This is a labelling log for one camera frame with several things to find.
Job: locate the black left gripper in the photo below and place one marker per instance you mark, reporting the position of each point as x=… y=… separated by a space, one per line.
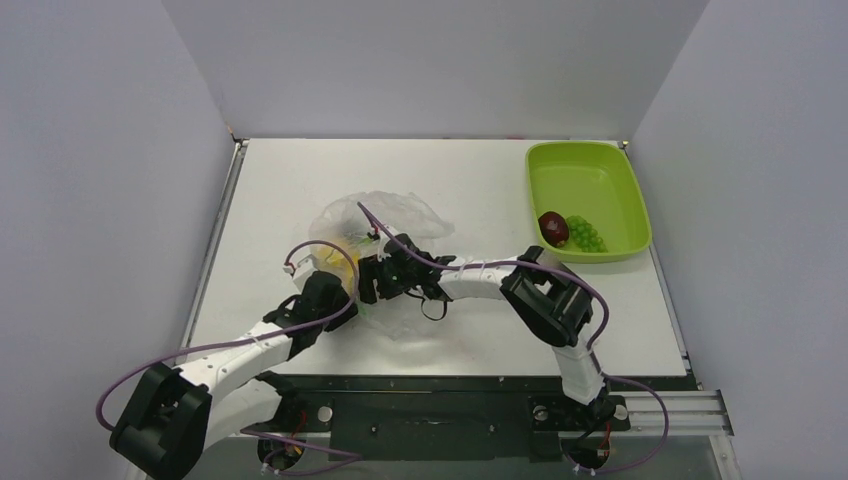
x=342 y=318

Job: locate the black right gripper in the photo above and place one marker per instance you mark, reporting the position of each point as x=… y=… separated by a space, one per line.
x=370 y=281

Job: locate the clear plastic bag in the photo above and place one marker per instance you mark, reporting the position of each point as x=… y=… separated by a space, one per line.
x=342 y=222

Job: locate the red fake fruit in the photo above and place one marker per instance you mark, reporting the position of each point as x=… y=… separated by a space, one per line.
x=554 y=229

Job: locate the green fake grapes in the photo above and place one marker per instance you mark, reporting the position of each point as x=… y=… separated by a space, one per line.
x=584 y=236

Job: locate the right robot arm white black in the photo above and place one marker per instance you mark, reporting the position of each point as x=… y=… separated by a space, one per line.
x=549 y=299

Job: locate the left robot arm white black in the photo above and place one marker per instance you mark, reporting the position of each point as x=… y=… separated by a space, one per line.
x=175 y=413

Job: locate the yellow fake fruit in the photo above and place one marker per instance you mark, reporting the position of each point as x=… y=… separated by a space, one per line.
x=339 y=263

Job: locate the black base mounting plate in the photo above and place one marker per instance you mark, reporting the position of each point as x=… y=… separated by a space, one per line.
x=417 y=418

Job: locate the green plastic tray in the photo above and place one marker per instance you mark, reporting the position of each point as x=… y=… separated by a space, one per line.
x=596 y=181

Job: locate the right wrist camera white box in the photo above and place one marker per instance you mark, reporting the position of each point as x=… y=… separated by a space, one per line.
x=380 y=242

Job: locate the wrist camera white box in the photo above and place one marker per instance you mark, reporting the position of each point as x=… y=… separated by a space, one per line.
x=301 y=267
x=380 y=242

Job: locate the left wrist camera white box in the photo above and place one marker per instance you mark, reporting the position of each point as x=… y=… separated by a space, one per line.
x=301 y=267

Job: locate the aluminium table rail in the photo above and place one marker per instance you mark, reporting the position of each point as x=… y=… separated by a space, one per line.
x=230 y=185

